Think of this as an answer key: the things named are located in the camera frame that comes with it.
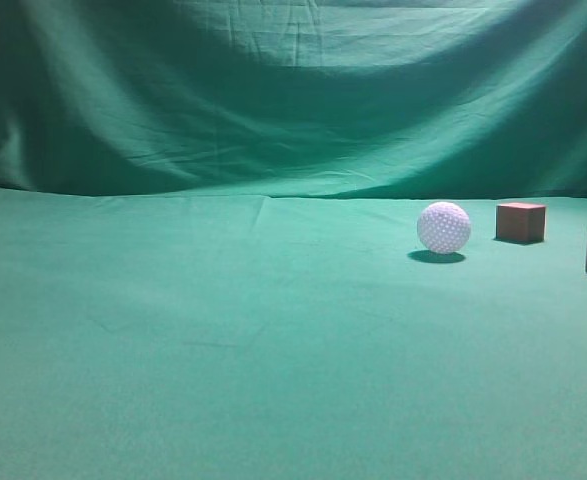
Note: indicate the white dimpled ball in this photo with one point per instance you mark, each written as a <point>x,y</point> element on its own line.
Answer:
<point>443,228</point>

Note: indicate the green cloth backdrop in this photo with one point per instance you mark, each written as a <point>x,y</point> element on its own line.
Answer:
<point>209,260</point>

